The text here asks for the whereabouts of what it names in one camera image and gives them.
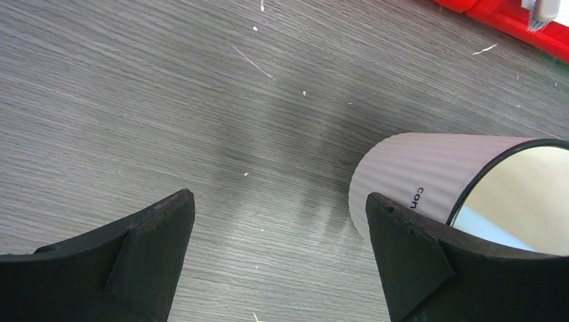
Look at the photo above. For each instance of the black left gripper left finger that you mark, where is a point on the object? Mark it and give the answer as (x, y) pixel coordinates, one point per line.
(127, 270)

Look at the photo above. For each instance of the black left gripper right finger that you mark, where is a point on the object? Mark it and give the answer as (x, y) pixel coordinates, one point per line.
(430, 271)

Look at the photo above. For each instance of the white enamel mug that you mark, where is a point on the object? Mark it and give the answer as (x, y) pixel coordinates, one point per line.
(508, 190)

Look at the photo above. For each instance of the toothbrush in red bin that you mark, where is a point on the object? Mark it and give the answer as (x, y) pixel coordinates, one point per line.
(541, 13)

